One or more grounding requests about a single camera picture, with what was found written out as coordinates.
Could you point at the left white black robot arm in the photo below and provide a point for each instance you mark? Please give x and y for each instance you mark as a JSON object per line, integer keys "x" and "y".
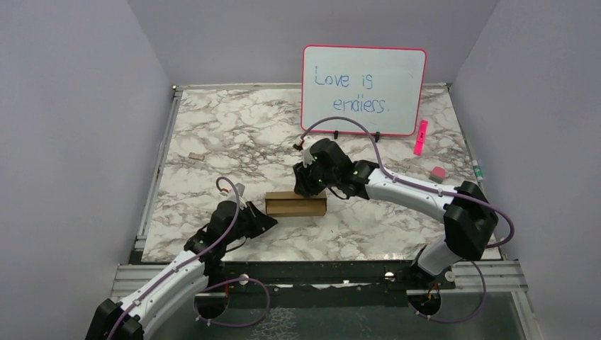
{"x": 197, "y": 268}

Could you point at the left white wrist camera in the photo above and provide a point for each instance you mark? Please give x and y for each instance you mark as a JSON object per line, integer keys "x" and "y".
{"x": 239, "y": 190}

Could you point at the pink framed whiteboard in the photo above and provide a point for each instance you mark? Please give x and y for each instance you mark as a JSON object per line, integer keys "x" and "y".
{"x": 354, "y": 88}

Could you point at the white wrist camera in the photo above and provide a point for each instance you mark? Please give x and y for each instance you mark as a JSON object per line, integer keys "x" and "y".
{"x": 307, "y": 158}
{"x": 239, "y": 190}

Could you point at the green white marker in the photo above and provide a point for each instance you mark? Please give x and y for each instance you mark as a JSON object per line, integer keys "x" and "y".
{"x": 477, "y": 170}

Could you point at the brown cardboard box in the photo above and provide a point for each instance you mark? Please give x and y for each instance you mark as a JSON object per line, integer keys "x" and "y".
{"x": 289, "y": 204}

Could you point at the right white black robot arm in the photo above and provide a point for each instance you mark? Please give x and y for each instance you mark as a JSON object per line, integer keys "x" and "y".
{"x": 466, "y": 215}

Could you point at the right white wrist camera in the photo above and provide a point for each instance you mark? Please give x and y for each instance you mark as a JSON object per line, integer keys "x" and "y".
{"x": 307, "y": 158}

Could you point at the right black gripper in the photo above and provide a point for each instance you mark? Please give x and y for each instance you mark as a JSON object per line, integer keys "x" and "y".
{"x": 302, "y": 184}

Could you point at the small wooden block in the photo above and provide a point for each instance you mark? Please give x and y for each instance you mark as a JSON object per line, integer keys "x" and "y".
{"x": 197, "y": 157}

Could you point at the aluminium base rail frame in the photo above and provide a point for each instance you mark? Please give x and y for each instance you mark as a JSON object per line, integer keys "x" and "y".
{"x": 385, "y": 282}

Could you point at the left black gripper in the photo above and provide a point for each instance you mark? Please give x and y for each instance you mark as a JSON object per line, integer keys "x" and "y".
{"x": 261, "y": 222}

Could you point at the pink highlighter marker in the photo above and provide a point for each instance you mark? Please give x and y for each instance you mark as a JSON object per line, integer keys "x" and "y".
{"x": 420, "y": 138}

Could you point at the pink grey eraser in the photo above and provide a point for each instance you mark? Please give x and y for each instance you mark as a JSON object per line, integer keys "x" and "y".
{"x": 437, "y": 174}

